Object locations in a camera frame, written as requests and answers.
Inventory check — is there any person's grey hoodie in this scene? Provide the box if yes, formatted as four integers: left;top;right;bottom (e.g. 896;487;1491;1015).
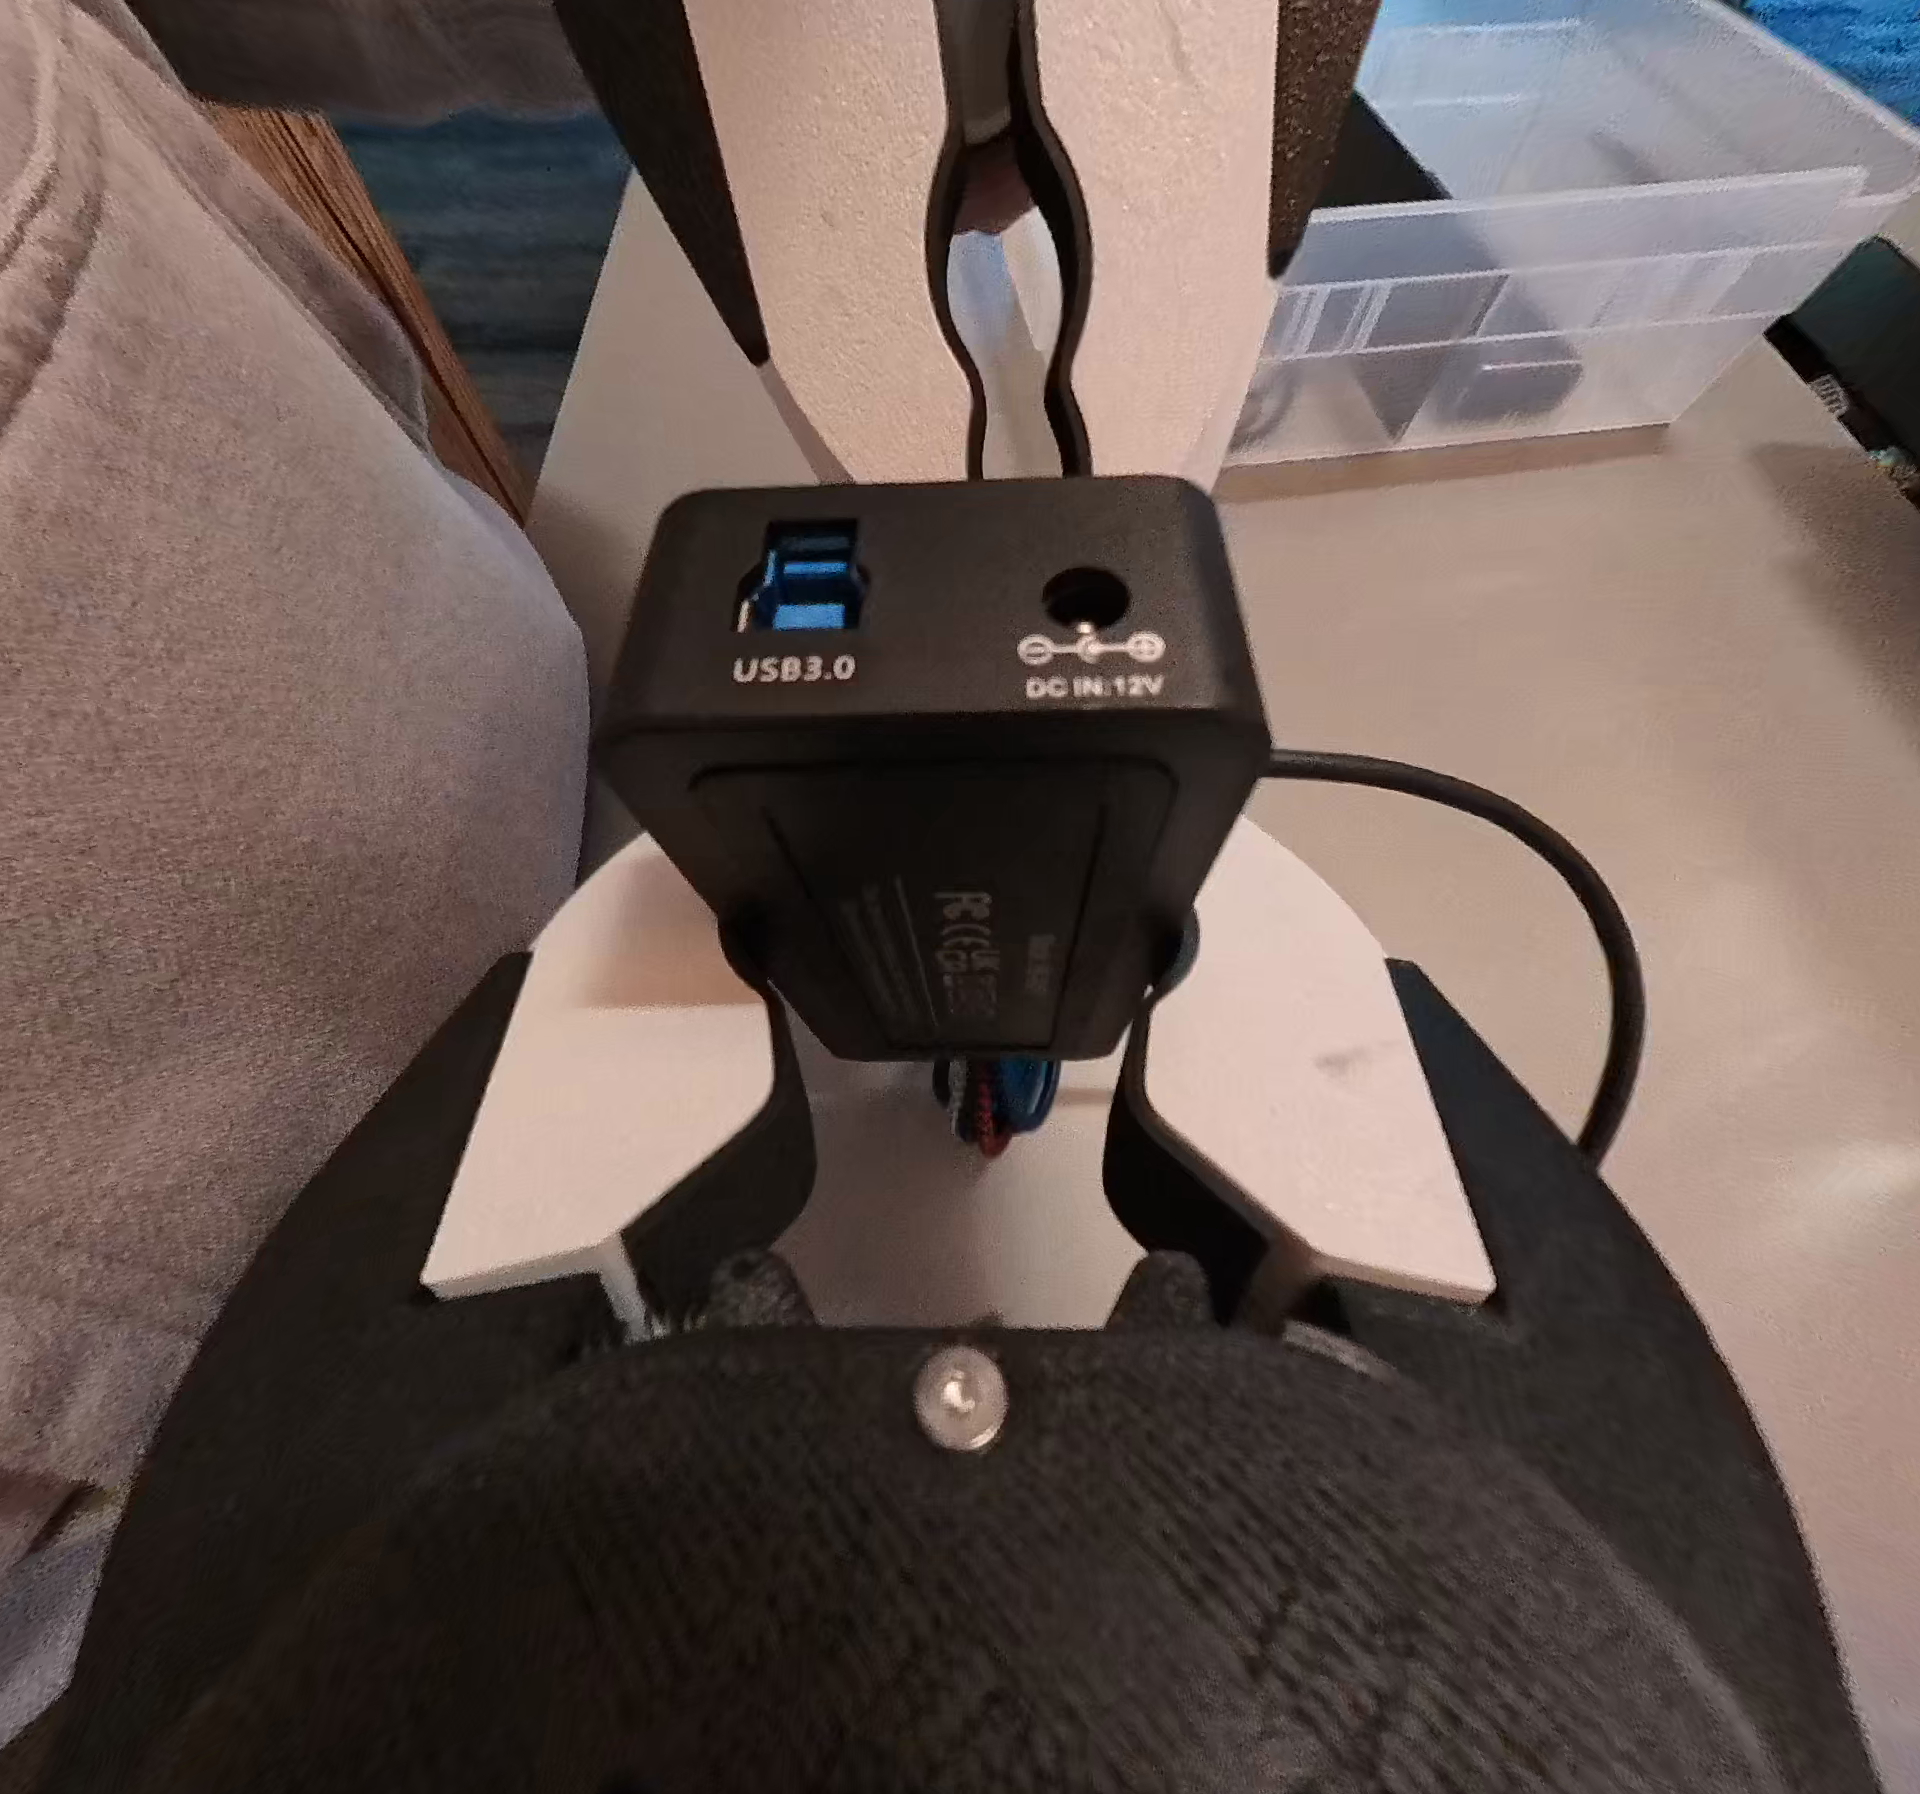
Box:
0;0;590;1616

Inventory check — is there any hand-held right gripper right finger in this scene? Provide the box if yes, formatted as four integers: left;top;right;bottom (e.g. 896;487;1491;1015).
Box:
1101;852;1503;1341

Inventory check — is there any red blue wire bundle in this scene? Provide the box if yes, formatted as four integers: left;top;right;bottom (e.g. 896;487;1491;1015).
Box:
926;1048;1063;1160

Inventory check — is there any black usb cable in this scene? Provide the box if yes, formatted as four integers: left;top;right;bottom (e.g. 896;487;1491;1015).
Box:
1264;751;1647;1160

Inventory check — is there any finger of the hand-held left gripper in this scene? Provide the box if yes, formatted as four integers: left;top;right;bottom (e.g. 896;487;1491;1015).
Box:
1016;0;1293;479
668;0;994;482

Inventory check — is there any clear plastic organiser bin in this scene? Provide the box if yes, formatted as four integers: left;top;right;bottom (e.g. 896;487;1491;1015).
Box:
1221;0;1920;469

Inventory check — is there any black usb hub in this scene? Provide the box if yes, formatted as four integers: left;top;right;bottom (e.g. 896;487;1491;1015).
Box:
589;474;1273;1064

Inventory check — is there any black box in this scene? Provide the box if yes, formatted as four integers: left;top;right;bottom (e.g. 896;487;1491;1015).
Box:
1767;234;1920;509

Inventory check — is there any wooden cabinet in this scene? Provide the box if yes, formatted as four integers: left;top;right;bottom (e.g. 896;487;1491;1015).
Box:
208;100;536;523

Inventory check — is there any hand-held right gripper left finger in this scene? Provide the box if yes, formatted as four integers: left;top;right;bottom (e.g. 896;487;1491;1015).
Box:
420;834;820;1341

